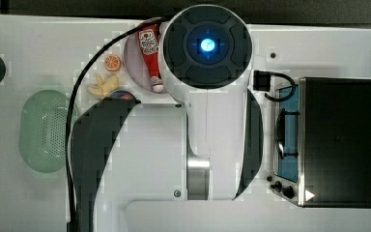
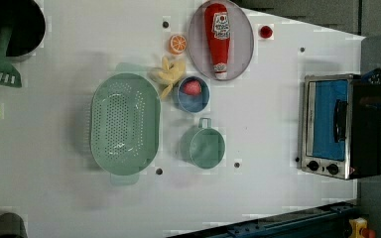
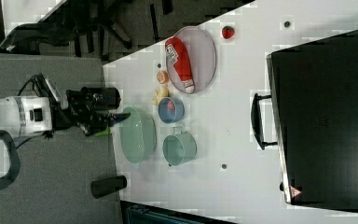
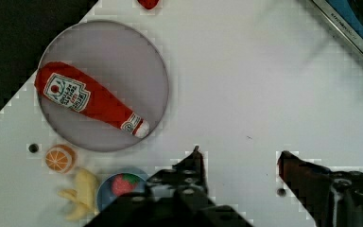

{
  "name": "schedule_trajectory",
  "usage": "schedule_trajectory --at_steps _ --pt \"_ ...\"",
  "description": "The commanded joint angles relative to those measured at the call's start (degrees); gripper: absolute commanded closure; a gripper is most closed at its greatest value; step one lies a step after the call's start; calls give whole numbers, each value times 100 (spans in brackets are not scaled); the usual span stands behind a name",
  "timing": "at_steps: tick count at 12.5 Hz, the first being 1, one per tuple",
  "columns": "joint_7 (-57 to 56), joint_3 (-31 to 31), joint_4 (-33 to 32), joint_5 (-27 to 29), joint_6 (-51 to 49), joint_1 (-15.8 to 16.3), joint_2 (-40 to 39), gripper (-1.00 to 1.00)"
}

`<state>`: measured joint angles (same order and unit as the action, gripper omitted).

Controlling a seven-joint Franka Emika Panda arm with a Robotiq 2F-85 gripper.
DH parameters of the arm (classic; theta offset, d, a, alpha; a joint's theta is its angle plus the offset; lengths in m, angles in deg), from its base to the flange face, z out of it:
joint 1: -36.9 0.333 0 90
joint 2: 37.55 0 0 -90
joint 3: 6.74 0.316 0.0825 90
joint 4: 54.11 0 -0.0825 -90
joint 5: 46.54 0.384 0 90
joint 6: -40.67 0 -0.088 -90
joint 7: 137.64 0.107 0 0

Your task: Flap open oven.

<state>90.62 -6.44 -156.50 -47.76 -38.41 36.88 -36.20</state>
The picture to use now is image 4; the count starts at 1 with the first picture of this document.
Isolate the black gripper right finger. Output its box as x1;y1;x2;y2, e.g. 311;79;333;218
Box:
278;150;363;227

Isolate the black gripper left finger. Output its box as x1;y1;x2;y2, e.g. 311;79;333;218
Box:
85;147;253;227

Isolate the red strawberry toy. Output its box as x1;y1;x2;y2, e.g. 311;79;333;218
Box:
111;173;140;197

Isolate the blue small bowl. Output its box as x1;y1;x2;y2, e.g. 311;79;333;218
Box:
95;167;148;212

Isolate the yellow banana peel toy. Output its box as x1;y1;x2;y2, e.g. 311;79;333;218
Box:
58;168;97;221

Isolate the orange slice toy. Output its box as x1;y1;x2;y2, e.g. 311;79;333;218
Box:
44;145;77;174

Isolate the grey round plate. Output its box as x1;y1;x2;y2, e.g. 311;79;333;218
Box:
39;20;169;152

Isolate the red plush ketchup bottle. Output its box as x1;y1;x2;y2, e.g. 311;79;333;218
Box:
34;61;150;138

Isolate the small red round toy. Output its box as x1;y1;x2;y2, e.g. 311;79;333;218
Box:
137;0;160;10

